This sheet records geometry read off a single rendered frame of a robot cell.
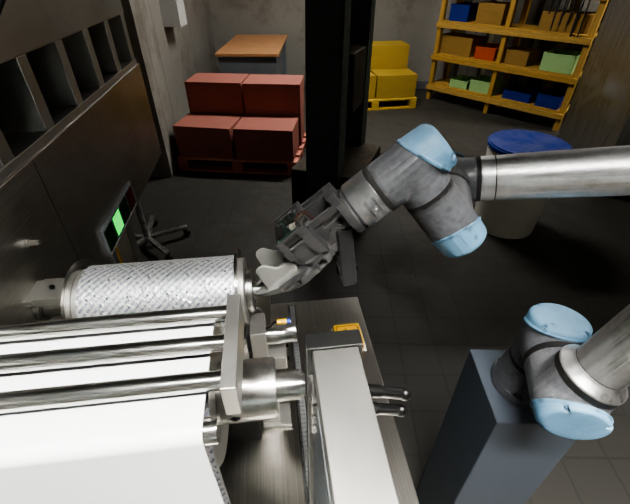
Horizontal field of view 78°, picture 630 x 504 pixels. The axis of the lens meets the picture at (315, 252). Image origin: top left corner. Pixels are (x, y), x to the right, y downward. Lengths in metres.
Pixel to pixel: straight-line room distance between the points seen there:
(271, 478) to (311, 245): 0.49
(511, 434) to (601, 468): 1.18
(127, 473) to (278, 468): 0.55
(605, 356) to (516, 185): 0.30
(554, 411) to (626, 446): 1.53
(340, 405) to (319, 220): 0.31
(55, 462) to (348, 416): 0.21
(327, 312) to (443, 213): 0.63
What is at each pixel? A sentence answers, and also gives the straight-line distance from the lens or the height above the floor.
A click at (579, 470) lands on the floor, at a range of 2.16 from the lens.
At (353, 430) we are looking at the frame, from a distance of 0.30.
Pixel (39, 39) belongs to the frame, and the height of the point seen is 1.59.
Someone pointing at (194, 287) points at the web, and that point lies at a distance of 0.63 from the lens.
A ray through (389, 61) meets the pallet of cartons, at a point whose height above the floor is 0.54.
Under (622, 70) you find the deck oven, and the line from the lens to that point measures 4.32.
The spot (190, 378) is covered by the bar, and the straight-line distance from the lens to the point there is 0.32.
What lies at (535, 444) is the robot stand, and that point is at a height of 0.81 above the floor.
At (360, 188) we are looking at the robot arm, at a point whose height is 1.45.
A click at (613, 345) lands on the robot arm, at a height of 1.23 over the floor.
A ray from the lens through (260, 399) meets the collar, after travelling 0.42.
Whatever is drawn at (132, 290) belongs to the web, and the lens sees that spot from 0.65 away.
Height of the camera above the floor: 1.70
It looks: 37 degrees down
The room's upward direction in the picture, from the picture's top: straight up
